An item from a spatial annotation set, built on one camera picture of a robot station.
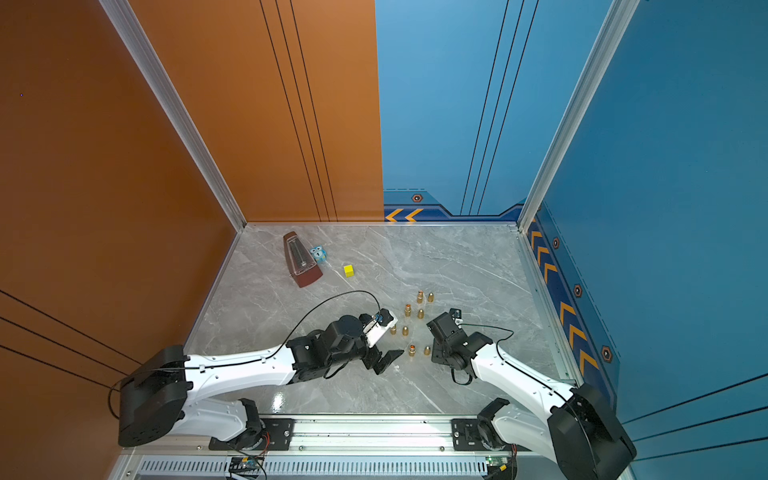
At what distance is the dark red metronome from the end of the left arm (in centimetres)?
42

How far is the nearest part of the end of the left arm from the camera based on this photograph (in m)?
0.69

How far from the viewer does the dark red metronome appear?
0.93 metres
